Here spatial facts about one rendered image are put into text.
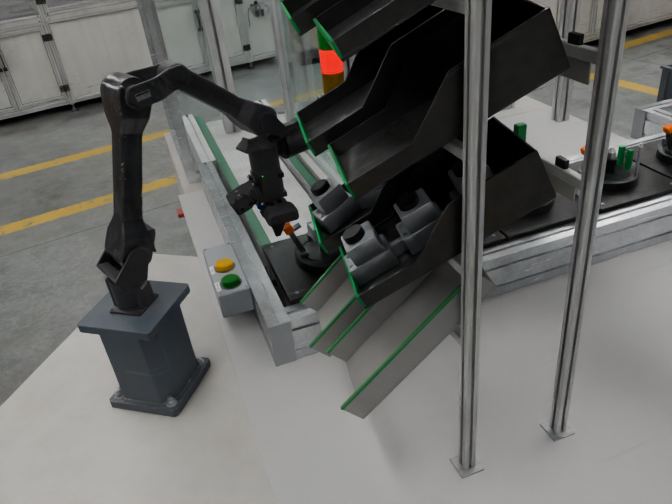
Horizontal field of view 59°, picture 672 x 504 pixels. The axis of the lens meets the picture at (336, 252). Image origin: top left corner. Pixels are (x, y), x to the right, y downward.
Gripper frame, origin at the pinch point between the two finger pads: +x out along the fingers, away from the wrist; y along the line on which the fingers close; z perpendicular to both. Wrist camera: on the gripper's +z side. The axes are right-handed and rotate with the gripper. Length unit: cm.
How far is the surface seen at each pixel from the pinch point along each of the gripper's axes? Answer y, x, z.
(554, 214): 8, 12, -62
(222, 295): 1.8, 12.8, 14.1
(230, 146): -92, 17, -5
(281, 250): -7.5, 11.7, -1.4
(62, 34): -525, 38, 72
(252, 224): -27.2, 14.0, 1.2
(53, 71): -521, 68, 91
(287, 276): 3.3, 11.7, 0.2
